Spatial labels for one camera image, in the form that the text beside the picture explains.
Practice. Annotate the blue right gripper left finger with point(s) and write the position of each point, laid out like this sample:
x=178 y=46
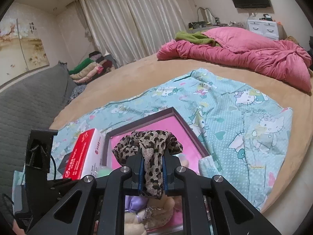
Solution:
x=134 y=184

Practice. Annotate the green garment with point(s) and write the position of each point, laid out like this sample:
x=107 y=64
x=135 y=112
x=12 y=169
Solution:
x=196 y=38

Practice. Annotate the white drawer cabinet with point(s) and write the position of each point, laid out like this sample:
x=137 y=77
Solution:
x=269 y=29

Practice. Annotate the wall painting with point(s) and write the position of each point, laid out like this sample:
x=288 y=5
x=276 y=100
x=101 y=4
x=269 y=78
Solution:
x=22 y=50

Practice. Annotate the red tissue box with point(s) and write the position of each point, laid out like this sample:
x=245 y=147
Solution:
x=87 y=156

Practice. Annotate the beige plush bunny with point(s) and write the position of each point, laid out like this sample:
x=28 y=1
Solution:
x=158 y=212

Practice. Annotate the pink quilt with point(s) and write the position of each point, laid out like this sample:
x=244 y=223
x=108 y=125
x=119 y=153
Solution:
x=282 y=60

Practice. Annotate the cream plush purple dress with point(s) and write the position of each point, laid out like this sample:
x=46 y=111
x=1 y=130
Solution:
x=134 y=210

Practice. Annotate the white curtains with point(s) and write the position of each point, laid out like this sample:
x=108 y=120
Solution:
x=132 y=29

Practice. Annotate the pink puff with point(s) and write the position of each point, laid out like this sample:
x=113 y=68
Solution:
x=183 y=160

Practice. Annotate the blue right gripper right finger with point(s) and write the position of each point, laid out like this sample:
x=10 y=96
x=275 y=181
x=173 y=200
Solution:
x=171 y=184

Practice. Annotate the Hello Kitty blue bedsheet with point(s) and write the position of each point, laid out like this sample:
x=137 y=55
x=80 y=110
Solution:
x=245 y=131

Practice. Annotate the leopard print scrunchie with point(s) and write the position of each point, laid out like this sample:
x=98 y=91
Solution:
x=152 y=144

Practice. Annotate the stack of folded clothes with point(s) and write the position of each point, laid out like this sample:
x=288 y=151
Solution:
x=93 y=67

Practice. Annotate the light blue tissue pack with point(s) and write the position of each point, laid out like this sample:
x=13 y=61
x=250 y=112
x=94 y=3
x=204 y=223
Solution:
x=207 y=168

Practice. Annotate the grey quilted sofa cover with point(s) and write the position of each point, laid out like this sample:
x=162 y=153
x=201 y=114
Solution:
x=33 y=102

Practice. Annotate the purple tray box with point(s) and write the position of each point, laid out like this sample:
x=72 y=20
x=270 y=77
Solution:
x=154 y=132

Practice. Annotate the green sponge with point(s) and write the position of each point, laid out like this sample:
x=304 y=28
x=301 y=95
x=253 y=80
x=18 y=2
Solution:
x=103 y=171

